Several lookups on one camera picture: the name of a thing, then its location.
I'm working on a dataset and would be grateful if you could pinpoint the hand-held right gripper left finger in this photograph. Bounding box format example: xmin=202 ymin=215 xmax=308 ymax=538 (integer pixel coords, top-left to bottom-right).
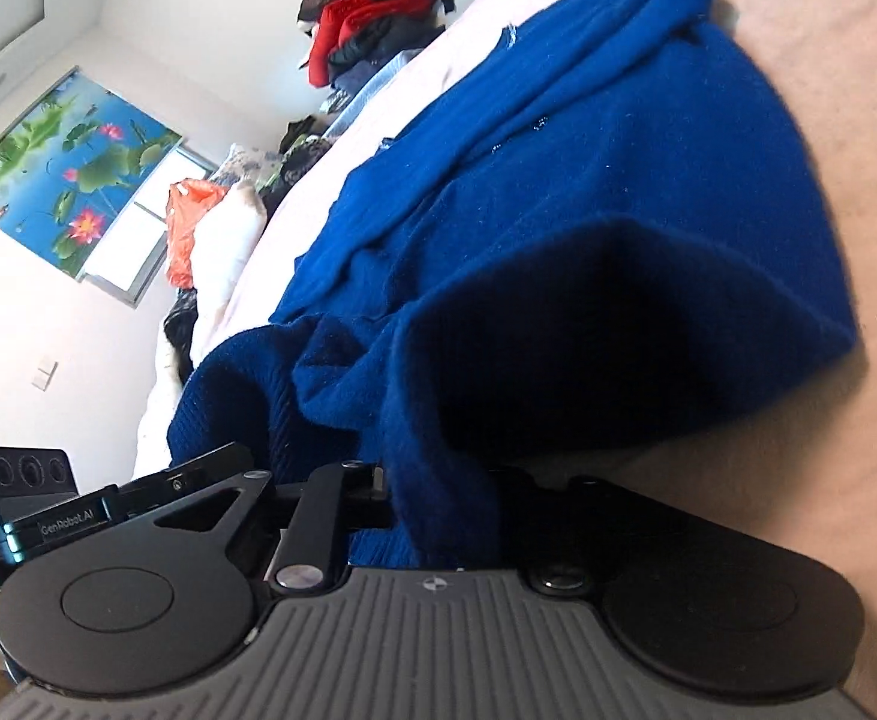
xmin=154 ymin=461 xmax=395 ymax=595

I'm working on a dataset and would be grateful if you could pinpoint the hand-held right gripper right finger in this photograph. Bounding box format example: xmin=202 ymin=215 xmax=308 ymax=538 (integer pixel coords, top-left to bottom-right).
xmin=491 ymin=469 xmax=672 ymax=595

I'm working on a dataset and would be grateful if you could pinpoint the blue beaded sweater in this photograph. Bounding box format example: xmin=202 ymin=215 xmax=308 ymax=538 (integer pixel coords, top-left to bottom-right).
xmin=164 ymin=0 xmax=861 ymax=572

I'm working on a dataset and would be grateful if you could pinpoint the dark cloth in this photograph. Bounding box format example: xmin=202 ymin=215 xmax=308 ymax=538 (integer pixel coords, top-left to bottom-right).
xmin=161 ymin=287 xmax=201 ymax=392

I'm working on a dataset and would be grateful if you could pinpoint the window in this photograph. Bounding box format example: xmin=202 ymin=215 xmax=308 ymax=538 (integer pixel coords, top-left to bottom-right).
xmin=79 ymin=146 xmax=220 ymax=310

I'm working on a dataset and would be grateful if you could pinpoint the orange plastic bag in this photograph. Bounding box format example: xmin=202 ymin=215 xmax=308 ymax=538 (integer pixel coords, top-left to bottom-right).
xmin=164 ymin=178 xmax=230 ymax=290

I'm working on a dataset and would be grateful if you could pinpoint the lotus print roller blind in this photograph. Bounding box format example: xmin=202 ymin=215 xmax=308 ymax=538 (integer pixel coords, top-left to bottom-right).
xmin=0 ymin=65 xmax=185 ymax=283

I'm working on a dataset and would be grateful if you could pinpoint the dark furry garment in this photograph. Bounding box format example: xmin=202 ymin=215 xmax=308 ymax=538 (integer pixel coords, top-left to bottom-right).
xmin=262 ymin=114 xmax=338 ymax=211

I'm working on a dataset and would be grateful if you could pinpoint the floral pillow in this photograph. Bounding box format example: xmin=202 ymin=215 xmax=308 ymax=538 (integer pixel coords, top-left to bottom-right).
xmin=208 ymin=142 xmax=287 ymax=194

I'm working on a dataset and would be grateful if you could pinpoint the light blue knit garment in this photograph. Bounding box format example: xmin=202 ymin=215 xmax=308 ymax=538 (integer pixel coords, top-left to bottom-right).
xmin=319 ymin=49 xmax=426 ymax=137

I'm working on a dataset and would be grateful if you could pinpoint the dark navy jacket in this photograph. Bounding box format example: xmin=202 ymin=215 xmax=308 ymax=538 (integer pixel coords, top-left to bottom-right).
xmin=326 ymin=15 xmax=449 ymax=81

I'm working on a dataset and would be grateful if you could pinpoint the red garment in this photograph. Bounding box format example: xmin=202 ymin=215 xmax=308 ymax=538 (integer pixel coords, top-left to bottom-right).
xmin=307 ymin=0 xmax=441 ymax=89

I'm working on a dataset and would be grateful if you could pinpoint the pink bed blanket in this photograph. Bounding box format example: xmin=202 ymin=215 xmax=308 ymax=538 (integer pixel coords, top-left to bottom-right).
xmin=134 ymin=0 xmax=877 ymax=720

